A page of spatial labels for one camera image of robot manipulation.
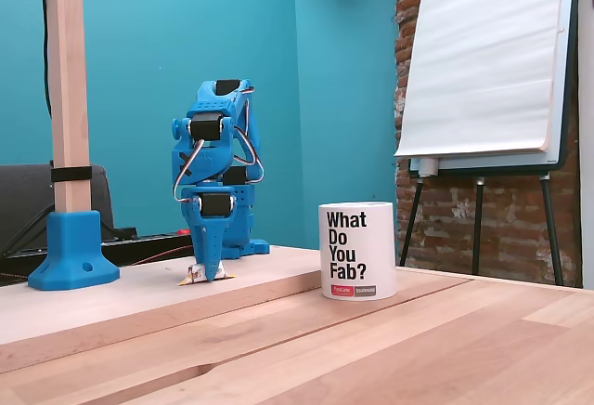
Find white yellow sweet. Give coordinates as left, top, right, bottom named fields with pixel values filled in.
left=177, top=263, right=238, bottom=287

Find white printed mug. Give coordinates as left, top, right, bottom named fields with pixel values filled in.
left=317, top=200, right=398, bottom=302

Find black power strip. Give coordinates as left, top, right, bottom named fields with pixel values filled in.
left=100, top=227, right=205, bottom=267

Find black chair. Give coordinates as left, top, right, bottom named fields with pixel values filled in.
left=0, top=163, right=115, bottom=276

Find white paper pad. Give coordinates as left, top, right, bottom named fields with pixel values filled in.
left=394, top=0, right=570, bottom=158

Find flip chart easel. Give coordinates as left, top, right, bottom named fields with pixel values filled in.
left=394, top=0, right=584, bottom=288

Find blue post base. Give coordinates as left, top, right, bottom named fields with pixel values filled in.
left=27, top=209, right=121, bottom=292

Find black strap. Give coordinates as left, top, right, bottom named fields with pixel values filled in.
left=49, top=166, right=93, bottom=183

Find wooden post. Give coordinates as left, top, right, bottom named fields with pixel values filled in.
left=45, top=0, right=93, bottom=216

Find black cable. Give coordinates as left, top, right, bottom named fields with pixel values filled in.
left=36, top=0, right=53, bottom=118

